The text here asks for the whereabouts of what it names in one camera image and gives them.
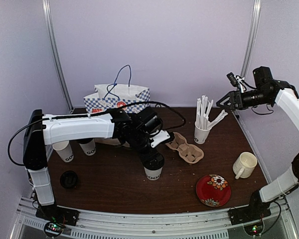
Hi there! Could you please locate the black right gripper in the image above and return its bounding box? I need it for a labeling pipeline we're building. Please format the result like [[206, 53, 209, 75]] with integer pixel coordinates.
[[217, 88, 273, 111]]

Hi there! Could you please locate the white paper coffee cup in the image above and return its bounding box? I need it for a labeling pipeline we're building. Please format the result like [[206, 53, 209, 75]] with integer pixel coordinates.
[[77, 138, 96, 156]]

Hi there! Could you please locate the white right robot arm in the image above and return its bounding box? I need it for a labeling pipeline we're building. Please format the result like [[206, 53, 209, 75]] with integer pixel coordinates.
[[216, 66, 299, 220]]

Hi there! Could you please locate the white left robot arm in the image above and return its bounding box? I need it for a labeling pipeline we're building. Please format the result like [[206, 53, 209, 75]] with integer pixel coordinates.
[[23, 107, 171, 221]]

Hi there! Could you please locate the white cup holding straws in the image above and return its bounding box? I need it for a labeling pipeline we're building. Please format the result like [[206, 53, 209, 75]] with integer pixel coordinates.
[[194, 121, 210, 144]]

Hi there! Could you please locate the brown pulp cup carrier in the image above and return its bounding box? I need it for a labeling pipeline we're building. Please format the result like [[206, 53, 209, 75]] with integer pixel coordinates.
[[165, 132, 204, 164]]

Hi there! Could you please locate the cream ceramic mug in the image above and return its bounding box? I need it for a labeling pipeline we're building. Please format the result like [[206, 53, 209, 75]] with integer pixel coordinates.
[[232, 152, 258, 179]]

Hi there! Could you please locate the blue checkered paper bag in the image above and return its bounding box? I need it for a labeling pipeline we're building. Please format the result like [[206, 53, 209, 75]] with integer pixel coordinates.
[[83, 64, 151, 145]]

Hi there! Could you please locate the red floral plate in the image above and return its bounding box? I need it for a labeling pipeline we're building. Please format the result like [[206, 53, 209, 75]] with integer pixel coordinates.
[[195, 174, 231, 208]]

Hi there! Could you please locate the black plastic lid stack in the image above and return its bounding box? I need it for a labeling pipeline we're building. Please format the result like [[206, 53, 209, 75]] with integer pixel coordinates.
[[60, 170, 78, 189]]

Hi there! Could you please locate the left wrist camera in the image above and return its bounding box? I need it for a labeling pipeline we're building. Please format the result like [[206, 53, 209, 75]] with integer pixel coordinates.
[[150, 130, 174, 148]]

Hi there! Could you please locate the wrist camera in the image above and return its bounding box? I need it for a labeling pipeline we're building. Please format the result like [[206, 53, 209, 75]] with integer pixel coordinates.
[[150, 130, 174, 148], [226, 72, 247, 93]]

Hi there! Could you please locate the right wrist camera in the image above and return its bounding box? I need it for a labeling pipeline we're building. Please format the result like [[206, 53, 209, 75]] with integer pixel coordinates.
[[226, 72, 247, 93]]

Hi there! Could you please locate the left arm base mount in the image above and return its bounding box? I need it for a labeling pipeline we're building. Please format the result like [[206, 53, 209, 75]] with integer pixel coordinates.
[[35, 201, 79, 226]]

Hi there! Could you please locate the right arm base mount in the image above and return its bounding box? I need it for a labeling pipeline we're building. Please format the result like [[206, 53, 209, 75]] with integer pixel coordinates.
[[228, 190, 271, 225]]

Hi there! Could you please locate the aluminium front rail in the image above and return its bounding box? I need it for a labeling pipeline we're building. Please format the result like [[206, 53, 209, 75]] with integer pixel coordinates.
[[9, 196, 297, 239]]

